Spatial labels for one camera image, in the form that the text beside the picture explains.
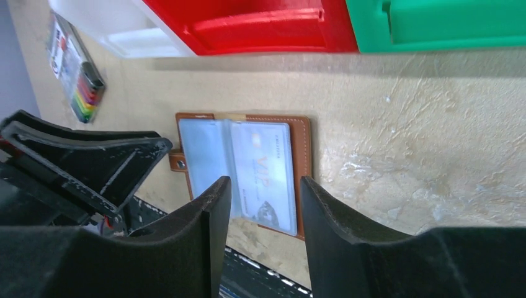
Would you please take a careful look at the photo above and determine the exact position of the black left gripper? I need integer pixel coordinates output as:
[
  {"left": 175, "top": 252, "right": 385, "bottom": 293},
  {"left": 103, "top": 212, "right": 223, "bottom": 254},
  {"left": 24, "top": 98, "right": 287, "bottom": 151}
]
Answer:
[{"left": 1, "top": 110, "right": 172, "bottom": 236}]

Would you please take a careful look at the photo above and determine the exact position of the red plastic bin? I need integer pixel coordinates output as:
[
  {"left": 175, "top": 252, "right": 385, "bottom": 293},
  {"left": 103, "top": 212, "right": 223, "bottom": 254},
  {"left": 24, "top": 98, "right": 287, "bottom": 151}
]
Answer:
[{"left": 144, "top": 1, "right": 358, "bottom": 56}]

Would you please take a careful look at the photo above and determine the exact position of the pack of coloured markers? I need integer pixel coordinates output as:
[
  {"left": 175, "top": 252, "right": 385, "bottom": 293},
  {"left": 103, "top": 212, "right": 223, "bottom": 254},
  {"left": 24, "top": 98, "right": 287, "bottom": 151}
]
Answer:
[{"left": 46, "top": 11, "right": 106, "bottom": 124}]

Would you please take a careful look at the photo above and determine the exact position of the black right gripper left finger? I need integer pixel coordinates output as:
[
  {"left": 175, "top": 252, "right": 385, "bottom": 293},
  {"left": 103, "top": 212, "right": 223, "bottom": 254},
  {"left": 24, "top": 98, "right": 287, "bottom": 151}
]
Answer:
[{"left": 1, "top": 176, "right": 231, "bottom": 297}]

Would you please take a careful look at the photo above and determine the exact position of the brown leather card holder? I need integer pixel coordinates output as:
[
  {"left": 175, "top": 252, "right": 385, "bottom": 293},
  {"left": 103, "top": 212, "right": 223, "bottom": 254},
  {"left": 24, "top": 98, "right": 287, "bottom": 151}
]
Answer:
[{"left": 169, "top": 112, "right": 313, "bottom": 239}]

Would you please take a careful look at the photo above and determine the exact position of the green plastic bin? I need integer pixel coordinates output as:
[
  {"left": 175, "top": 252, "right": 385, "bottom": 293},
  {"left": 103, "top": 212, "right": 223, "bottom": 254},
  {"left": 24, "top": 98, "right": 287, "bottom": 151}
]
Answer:
[{"left": 346, "top": 0, "right": 525, "bottom": 53}]

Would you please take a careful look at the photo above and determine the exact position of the white plastic bin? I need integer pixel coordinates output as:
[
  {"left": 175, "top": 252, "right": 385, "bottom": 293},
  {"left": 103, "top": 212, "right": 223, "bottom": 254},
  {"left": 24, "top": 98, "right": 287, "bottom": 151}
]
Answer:
[{"left": 48, "top": 0, "right": 196, "bottom": 58}]

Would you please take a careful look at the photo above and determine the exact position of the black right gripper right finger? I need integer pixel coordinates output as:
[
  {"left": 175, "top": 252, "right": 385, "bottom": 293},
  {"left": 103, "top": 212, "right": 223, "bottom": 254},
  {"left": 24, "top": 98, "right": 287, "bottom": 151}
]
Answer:
[{"left": 300, "top": 176, "right": 525, "bottom": 297}]

